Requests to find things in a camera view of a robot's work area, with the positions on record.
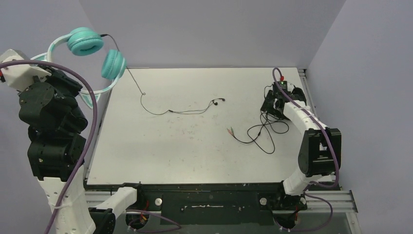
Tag black over-ear headset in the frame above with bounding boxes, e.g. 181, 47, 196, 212
263, 82, 307, 109

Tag thin black earbud cable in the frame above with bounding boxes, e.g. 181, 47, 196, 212
100, 33, 226, 116

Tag teal cat ear headphones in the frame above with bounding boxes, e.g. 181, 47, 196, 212
32, 27, 127, 109

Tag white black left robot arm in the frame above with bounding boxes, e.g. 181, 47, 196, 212
0, 49, 146, 234

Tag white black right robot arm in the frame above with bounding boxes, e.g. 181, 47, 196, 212
261, 81, 341, 209

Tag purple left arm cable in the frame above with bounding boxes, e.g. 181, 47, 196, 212
0, 60, 182, 234

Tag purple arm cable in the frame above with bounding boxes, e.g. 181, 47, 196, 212
0, 60, 182, 234
272, 67, 340, 233

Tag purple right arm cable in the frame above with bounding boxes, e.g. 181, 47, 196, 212
272, 67, 340, 233

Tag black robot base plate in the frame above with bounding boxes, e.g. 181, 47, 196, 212
87, 182, 307, 226

